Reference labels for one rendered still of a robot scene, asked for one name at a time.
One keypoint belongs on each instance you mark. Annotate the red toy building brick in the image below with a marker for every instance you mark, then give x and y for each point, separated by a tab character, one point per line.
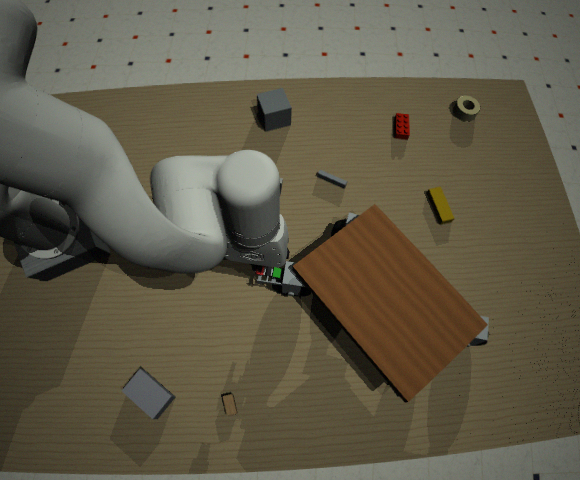
402	126

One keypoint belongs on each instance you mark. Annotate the brown wooden block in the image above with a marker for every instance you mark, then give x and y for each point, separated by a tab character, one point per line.
230	405

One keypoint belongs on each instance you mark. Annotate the yellow rectangular block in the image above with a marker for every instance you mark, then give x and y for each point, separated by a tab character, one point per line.
440	205

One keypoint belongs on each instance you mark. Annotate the grey flat bar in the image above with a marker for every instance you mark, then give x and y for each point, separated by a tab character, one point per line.
332	179

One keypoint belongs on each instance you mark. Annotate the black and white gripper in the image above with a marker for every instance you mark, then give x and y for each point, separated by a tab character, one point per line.
273	253

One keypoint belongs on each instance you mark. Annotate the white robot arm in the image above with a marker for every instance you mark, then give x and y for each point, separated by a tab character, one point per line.
54	150

